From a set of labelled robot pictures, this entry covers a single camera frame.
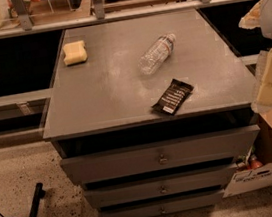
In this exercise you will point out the yellow sponge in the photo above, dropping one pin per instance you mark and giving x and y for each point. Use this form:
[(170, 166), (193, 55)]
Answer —
[(74, 53)]

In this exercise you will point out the grey drawer cabinet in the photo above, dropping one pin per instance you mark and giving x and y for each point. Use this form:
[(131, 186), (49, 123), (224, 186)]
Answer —
[(106, 102)]

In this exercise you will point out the bottom grey drawer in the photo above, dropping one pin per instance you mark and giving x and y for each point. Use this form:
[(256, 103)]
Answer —
[(168, 206)]

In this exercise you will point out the middle grey drawer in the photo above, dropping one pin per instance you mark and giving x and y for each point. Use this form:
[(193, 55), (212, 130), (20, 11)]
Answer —
[(159, 186)]

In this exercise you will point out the orange capped bottle in box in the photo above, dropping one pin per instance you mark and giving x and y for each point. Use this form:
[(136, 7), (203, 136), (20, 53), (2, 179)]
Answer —
[(254, 162)]

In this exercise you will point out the top grey drawer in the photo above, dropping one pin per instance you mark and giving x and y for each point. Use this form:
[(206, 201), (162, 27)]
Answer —
[(130, 161)]

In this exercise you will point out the cardboard box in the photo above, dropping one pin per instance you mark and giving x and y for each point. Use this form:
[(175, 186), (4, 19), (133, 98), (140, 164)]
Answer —
[(258, 178)]

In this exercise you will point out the grey drawer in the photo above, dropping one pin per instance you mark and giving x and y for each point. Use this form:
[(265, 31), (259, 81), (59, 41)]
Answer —
[(168, 206), (159, 186), (130, 161)]

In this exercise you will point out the clear plastic water bottle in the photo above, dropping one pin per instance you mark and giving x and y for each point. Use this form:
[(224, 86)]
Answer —
[(153, 58)]

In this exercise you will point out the black snack wrapper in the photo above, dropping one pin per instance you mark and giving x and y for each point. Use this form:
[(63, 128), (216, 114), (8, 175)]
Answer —
[(173, 97)]

